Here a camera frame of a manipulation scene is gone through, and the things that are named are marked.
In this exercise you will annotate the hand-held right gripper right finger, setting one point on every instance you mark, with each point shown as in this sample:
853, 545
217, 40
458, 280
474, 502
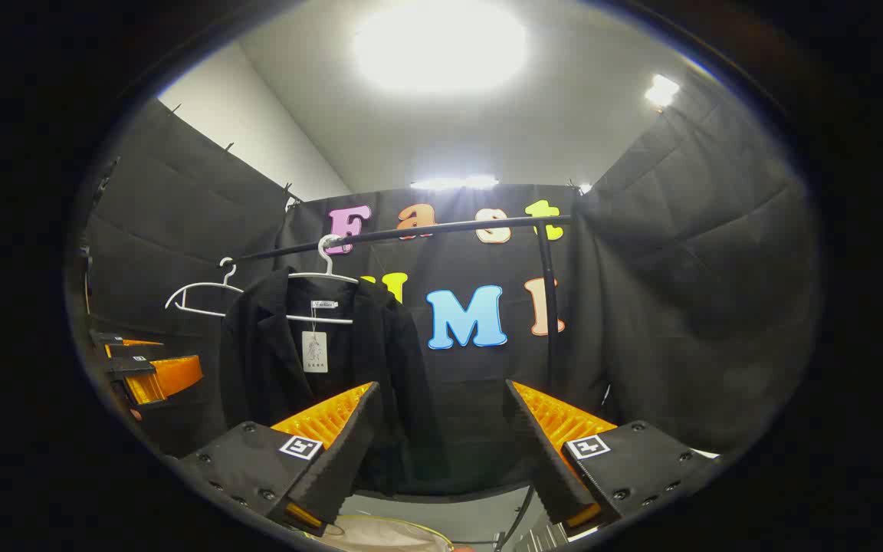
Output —
541, 468

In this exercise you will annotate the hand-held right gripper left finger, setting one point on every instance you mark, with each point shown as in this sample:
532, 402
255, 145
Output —
346, 460

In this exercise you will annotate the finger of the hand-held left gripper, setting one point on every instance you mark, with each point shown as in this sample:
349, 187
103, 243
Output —
165, 377
123, 345

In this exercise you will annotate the white mesh laundry hamper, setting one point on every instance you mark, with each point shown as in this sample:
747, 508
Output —
388, 537

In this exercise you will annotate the black jacket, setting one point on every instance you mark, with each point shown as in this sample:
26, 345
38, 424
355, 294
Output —
380, 360

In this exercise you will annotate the white clothes hanger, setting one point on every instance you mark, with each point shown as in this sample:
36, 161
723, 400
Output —
326, 261
204, 285

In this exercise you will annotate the black clothes rack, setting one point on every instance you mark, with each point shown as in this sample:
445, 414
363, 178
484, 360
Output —
449, 227

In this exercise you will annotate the white paper sheet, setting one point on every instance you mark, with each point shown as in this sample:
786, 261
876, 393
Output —
706, 454

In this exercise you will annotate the black backdrop cloth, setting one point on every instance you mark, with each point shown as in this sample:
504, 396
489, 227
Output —
679, 307

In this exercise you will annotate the long ceiling light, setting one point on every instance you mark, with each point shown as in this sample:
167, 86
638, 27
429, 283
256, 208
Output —
453, 183

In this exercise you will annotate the small ceiling light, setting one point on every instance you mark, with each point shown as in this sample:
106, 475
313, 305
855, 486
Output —
662, 90

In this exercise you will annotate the large ceiling light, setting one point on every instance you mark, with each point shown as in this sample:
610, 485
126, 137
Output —
441, 46

